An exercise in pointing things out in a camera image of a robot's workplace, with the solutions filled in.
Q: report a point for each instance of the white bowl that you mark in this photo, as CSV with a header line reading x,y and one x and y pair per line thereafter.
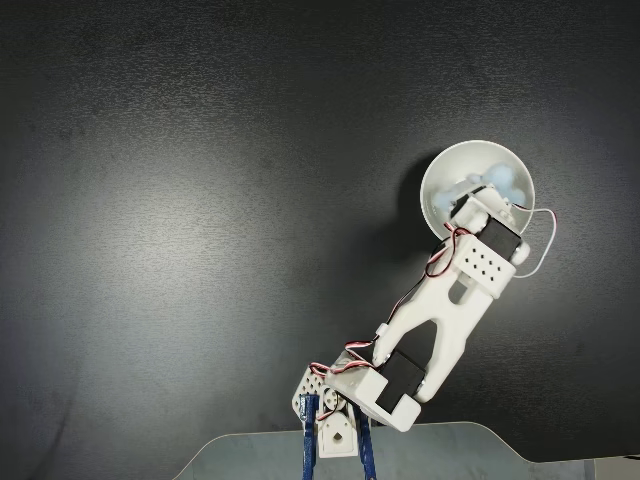
x,y
450,165

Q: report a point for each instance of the skyblue plush doll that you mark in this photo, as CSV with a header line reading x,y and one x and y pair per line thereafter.
x,y
502,175

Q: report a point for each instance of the blue table clamp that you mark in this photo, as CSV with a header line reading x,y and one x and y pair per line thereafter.
x,y
307,440
369,450

